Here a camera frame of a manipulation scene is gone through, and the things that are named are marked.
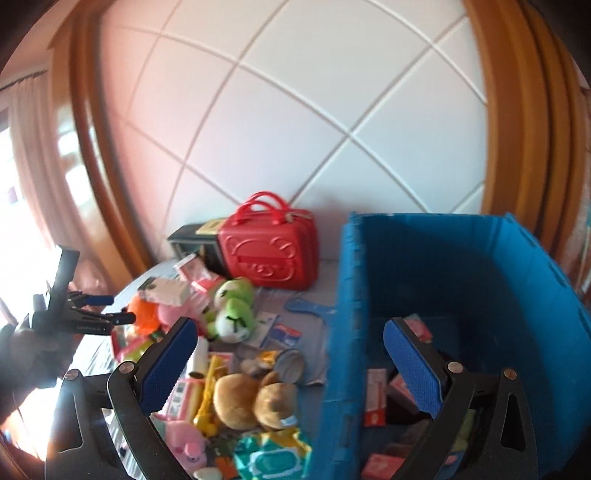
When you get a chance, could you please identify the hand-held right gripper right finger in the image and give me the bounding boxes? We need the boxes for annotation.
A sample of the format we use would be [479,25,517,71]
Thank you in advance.
[383,316,539,480]

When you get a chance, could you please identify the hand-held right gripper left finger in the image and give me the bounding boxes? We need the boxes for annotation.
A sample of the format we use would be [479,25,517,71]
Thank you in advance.
[44,316,199,480]

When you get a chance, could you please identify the dark red box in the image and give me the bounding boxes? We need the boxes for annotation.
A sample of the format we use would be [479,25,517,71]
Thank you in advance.
[387,374,419,410]

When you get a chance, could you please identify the blue plastic crate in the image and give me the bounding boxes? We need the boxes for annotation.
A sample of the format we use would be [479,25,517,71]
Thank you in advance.
[318,211,591,480]

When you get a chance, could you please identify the person's left hand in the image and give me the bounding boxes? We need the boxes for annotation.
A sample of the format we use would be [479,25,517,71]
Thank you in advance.
[0,323,77,393]

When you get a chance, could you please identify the orange plush toy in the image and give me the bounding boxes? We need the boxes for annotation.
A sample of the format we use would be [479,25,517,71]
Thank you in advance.
[127,295,162,335]

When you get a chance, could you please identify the white plastic tube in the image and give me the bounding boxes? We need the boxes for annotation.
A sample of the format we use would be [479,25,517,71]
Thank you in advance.
[187,336,212,376]

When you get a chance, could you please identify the pink white box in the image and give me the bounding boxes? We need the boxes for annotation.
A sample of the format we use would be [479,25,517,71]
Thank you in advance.
[165,376,205,422]

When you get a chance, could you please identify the white green-print box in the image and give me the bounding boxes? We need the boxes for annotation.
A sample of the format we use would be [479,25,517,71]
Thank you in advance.
[137,277,191,306]

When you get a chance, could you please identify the yellow plastic toy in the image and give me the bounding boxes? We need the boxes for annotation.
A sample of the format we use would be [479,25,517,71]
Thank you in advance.
[194,354,232,435]

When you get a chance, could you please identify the pink pig plush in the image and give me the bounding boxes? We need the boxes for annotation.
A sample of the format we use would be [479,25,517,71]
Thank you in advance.
[164,418,208,472]

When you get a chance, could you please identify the green white frog plush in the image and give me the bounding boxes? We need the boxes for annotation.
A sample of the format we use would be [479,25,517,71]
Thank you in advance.
[205,277,257,343]

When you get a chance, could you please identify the pink clear packet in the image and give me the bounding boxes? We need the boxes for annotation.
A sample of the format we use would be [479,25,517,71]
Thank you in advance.
[174,257,223,297]

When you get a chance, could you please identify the brown bear plush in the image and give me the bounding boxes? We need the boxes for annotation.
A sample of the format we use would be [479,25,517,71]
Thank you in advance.
[213,371,298,430]

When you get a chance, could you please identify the white card packet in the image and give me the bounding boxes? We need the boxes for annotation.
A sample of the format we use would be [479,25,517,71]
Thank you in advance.
[252,311,281,348]

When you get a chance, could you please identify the black gift box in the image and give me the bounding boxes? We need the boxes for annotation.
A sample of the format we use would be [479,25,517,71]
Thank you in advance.
[167,220,232,273]

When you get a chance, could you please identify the blue plastic boomerang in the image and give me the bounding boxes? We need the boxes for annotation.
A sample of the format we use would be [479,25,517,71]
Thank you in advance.
[284,296,340,320]

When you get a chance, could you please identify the metal tin can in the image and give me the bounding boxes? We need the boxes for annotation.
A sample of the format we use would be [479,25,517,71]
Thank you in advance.
[276,349,306,385]

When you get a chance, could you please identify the red blue card packet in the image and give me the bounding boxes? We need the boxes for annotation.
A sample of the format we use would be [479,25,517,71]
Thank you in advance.
[270,323,302,350]

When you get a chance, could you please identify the green wet wipes pack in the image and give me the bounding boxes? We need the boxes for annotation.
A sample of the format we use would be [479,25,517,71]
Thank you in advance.
[233,427,312,480]

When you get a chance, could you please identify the red bear suitcase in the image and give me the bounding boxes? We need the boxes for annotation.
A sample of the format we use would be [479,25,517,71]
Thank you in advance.
[217,191,319,291]

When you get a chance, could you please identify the pink curtain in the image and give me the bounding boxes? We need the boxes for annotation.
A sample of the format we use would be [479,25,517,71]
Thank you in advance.
[9,69,63,264]

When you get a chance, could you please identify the wooden partition screen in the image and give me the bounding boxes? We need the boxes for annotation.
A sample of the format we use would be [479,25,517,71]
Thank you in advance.
[466,0,591,259]

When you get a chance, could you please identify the wooden wall trim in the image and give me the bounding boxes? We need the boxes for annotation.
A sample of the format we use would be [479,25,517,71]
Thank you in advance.
[48,9,158,278]

